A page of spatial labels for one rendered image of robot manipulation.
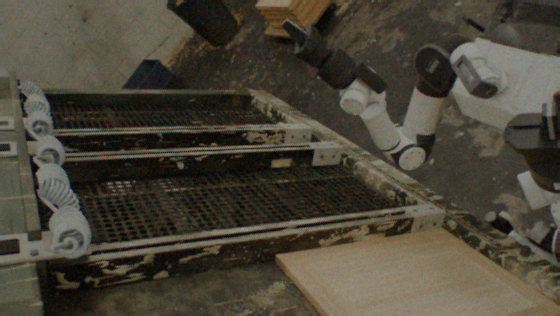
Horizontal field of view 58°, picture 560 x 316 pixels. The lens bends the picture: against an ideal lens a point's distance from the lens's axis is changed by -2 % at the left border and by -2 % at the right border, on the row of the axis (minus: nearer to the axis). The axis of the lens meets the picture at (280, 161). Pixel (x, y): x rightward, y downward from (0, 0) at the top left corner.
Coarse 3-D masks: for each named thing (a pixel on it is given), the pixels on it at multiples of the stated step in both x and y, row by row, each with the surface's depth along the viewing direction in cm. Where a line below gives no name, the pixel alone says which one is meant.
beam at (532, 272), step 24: (288, 120) 231; (312, 120) 232; (360, 168) 187; (384, 168) 186; (384, 192) 176; (432, 192) 170; (480, 240) 141; (504, 240) 143; (504, 264) 134; (528, 264) 132; (552, 264) 133; (552, 288) 122
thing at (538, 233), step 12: (492, 216) 156; (504, 216) 159; (504, 228) 158; (540, 228) 148; (552, 228) 149; (516, 240) 153; (528, 240) 150; (540, 240) 146; (552, 240) 144; (540, 252) 146; (552, 252) 143
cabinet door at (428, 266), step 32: (288, 256) 126; (320, 256) 128; (352, 256) 130; (384, 256) 133; (416, 256) 135; (448, 256) 137; (480, 256) 139; (320, 288) 115; (352, 288) 117; (384, 288) 119; (416, 288) 121; (448, 288) 122; (480, 288) 124; (512, 288) 126
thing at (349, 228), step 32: (64, 192) 98; (288, 224) 130; (320, 224) 134; (352, 224) 135; (384, 224) 140; (416, 224) 146; (0, 256) 94; (32, 256) 96; (96, 256) 105; (128, 256) 107; (160, 256) 111; (192, 256) 115; (224, 256) 119; (256, 256) 123; (64, 288) 103
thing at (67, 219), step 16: (16, 80) 152; (16, 96) 137; (32, 96) 156; (16, 112) 125; (32, 112) 140; (48, 112) 154; (16, 128) 115; (32, 128) 131; (48, 128) 142; (48, 144) 122; (48, 160) 126; (48, 176) 104; (64, 176) 107; (32, 192) 87; (32, 208) 82; (64, 208) 93; (32, 224) 78; (64, 224) 89; (80, 224) 90; (32, 240) 77; (64, 240) 87; (80, 240) 94; (64, 256) 89
